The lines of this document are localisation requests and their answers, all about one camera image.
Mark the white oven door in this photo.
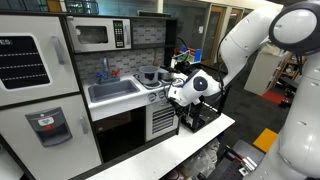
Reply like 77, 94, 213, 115
145, 100, 179, 141

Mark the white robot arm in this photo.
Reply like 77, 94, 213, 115
168, 0, 320, 180

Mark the grey stove knob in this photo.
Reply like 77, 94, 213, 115
158, 90, 166, 99
147, 93, 157, 102

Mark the silver pot with lid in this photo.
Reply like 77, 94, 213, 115
158, 68, 173, 82

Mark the grey toy pot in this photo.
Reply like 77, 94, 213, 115
139, 66, 158, 85

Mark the grey toy faucet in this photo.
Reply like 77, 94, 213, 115
96, 56, 120, 85

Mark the grey toy sink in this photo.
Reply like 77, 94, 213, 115
88, 80, 140, 103

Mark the toy kitchen play set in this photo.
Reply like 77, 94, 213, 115
0, 9, 188, 180

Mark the white toy microwave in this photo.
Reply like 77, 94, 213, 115
67, 16, 131, 53

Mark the yellow floor mat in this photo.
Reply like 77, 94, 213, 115
253, 128, 277, 153

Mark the red floor mat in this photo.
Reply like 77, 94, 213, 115
262, 90, 285, 104

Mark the lower white fridge door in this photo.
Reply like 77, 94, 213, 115
0, 95, 101, 180

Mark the white fridge door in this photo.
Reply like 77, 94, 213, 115
0, 14, 78, 106
0, 95, 101, 180

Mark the upper white fridge door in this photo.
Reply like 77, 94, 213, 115
0, 14, 78, 106

